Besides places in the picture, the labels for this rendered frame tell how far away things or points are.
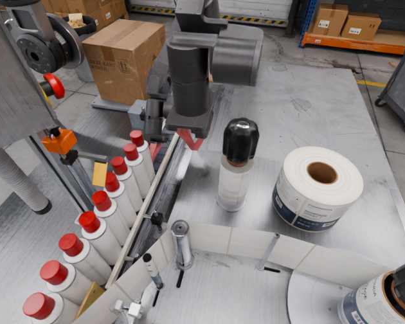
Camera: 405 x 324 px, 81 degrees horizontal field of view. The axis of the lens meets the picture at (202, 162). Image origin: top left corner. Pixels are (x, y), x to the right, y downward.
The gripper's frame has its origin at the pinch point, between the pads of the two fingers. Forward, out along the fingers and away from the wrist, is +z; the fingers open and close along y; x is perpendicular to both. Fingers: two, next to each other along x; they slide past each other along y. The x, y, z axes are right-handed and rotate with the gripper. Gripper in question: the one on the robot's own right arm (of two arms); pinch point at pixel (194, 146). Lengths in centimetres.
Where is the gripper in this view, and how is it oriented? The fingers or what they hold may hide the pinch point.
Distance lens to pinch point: 46.1
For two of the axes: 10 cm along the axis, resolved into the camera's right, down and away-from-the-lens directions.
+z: 0.2, 6.8, 7.4
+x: -9.8, -1.2, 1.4
